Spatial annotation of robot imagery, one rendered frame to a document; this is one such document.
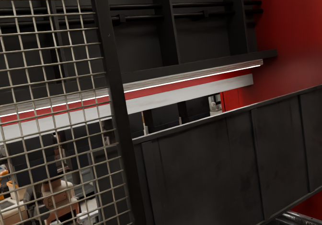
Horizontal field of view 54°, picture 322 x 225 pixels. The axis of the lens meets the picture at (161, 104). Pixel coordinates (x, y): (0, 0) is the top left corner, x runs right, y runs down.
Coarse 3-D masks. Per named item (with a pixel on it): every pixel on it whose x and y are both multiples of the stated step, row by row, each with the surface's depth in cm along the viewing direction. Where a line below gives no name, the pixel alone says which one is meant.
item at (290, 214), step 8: (280, 216) 131; (288, 216) 126; (296, 216) 127; (304, 216) 125; (272, 224) 133; (280, 224) 130; (288, 224) 125; (296, 224) 123; (304, 224) 120; (312, 224) 118; (320, 224) 119
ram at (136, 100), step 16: (192, 80) 157; (208, 80) 163; (224, 80) 169; (240, 80) 176; (128, 96) 138; (144, 96) 142; (160, 96) 147; (176, 96) 152; (192, 96) 157; (32, 112) 116; (48, 112) 119; (64, 112) 123; (80, 112) 126; (96, 112) 130; (128, 112) 138; (16, 128) 113; (32, 128) 116; (48, 128) 120; (64, 128) 123; (0, 144) 111
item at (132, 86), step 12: (252, 60) 152; (192, 72) 131; (204, 72) 134; (216, 72) 138; (132, 84) 116; (144, 84) 119; (156, 84) 121; (60, 96) 102; (72, 96) 104; (84, 96) 106; (96, 96) 108; (0, 108) 92; (12, 108) 94; (24, 108) 96; (36, 108) 98
